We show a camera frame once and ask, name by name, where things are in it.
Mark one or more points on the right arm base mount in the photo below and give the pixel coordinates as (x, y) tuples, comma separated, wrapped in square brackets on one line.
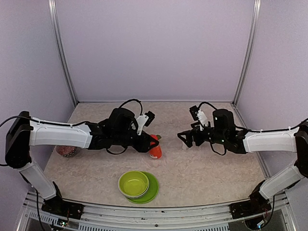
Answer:
[(255, 205)]

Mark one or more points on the red pill bottle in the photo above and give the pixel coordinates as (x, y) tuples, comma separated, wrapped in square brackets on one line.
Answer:
[(156, 152)]

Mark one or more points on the green plate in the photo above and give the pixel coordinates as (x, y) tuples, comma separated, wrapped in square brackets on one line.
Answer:
[(151, 192)]

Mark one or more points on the aluminium frame post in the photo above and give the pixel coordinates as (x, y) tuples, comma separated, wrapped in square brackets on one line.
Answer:
[(61, 52), (248, 52)]

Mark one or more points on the right aluminium frame post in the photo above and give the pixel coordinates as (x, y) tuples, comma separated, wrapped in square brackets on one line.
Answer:
[(248, 52)]

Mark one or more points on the small white pill bottle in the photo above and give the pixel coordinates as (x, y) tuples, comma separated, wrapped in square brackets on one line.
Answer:
[(184, 146)]

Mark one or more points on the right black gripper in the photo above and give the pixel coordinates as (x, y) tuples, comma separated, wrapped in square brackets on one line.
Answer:
[(189, 133)]

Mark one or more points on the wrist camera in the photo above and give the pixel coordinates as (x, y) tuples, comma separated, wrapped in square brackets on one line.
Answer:
[(194, 111), (149, 118)]

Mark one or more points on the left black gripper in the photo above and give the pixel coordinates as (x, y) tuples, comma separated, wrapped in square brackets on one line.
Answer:
[(144, 147)]

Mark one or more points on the front aluminium rail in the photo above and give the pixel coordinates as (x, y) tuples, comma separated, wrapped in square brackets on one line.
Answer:
[(111, 217)]

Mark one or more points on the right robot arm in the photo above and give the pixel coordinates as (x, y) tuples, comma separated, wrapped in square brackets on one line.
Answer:
[(241, 141)]

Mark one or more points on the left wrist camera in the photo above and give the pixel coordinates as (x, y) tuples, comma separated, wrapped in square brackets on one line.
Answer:
[(149, 118)]

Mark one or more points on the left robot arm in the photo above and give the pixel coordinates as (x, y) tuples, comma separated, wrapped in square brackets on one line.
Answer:
[(27, 131)]

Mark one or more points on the left aluminium frame post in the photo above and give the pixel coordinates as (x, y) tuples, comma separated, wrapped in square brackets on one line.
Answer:
[(61, 52)]

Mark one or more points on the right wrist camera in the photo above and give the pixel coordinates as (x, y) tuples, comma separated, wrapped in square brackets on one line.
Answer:
[(194, 111)]

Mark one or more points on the green bowl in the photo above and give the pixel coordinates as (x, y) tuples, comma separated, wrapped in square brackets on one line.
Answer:
[(133, 184)]

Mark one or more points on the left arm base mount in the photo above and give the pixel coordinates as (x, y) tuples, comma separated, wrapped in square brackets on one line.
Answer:
[(58, 206)]

